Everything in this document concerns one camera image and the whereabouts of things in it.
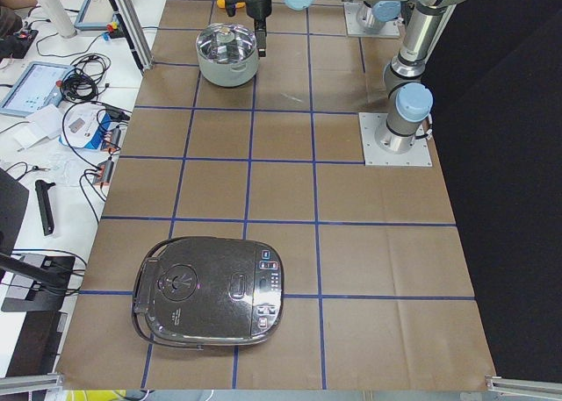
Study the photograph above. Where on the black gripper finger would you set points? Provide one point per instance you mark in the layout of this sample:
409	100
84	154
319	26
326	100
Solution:
261	36

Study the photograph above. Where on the glass pot lid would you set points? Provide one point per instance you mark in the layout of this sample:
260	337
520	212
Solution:
225	43

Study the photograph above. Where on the grey-green cooking pot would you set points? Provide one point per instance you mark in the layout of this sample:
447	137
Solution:
230	75

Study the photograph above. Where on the teach pendant tablet far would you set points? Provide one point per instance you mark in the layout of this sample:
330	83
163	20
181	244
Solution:
94	15

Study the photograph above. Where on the teach pendant tablet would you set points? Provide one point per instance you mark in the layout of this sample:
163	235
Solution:
94	15
36	88

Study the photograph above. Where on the white disc with blue box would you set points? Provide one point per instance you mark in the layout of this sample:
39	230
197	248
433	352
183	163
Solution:
85	126

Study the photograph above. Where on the small grey adapter box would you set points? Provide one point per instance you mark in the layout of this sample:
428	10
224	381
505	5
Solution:
103	175

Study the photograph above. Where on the teach pendant tablet near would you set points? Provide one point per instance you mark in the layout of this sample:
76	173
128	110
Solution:
36	88

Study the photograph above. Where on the white paper sheets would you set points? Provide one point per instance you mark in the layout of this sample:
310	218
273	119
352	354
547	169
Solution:
44	123

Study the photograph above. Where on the black bar tool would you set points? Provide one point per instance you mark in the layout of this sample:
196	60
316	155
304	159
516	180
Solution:
46	215

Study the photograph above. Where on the dark brown rice cooker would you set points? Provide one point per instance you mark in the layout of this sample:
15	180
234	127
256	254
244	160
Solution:
197	291

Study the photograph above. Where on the brown paper table mat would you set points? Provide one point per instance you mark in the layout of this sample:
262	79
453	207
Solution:
377	292

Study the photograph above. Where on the black monitor stand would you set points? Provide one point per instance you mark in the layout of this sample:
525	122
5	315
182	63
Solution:
39	282

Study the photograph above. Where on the aluminium frame post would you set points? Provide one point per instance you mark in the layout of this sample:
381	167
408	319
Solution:
135	36

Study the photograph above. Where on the white cylinder post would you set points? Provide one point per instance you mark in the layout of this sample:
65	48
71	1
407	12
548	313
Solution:
58	17

